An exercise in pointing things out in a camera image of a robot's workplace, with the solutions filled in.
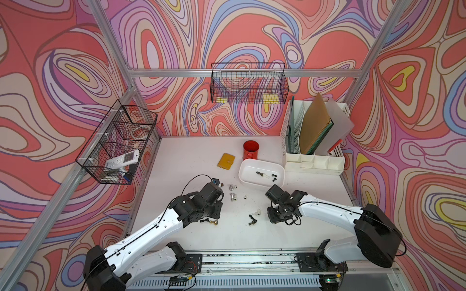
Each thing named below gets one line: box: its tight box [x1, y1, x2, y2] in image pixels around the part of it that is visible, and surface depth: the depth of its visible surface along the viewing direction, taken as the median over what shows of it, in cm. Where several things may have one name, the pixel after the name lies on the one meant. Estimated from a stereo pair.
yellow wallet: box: [216, 152, 236, 170], surface depth 108 cm
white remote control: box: [104, 149, 140, 170], surface depth 70 cm
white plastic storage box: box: [237, 158, 286, 188], surface depth 103 cm
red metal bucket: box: [242, 140, 260, 161], surface depth 103 cm
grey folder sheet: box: [314, 97, 355, 156], surface depth 90 cm
